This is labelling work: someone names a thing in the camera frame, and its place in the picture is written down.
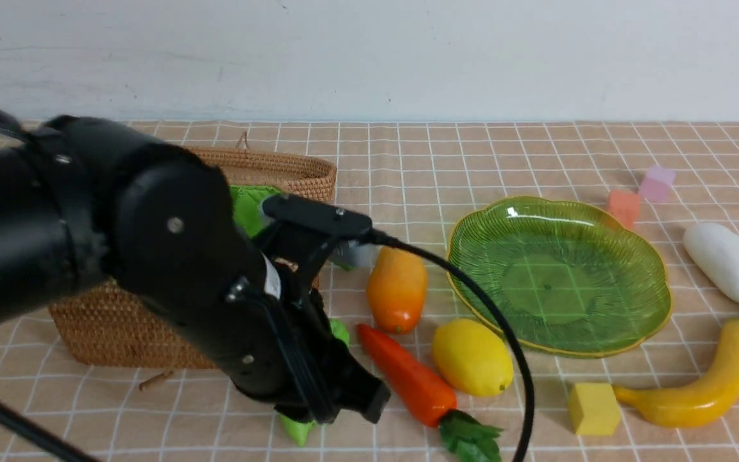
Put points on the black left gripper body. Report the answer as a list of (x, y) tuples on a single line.
[(286, 355)]

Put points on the orange mango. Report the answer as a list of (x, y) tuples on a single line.
[(396, 290)]

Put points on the orange carrot with leaves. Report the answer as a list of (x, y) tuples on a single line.
[(429, 398)]

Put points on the yellow lemon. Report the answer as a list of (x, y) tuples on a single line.
[(471, 358)]

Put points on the yellow banana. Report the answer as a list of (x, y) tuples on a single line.
[(696, 404)]

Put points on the white radish with leaves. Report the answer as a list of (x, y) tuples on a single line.
[(715, 251)]

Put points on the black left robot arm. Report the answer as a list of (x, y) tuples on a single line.
[(83, 200)]

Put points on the woven rattan basket green lining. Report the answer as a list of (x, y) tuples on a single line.
[(109, 327)]

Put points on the woven rattan basket lid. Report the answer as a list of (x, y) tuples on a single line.
[(243, 165)]

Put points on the checkered beige tablecloth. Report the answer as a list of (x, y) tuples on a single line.
[(417, 181)]

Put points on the green glass leaf plate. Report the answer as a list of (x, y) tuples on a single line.
[(569, 278)]

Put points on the yellow foam cube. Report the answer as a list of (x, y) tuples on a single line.
[(593, 409)]

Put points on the orange foam cube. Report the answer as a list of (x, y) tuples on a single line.
[(624, 206)]

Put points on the pink foam cube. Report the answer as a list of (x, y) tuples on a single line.
[(656, 185)]

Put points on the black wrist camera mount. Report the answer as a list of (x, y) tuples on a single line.
[(309, 233)]

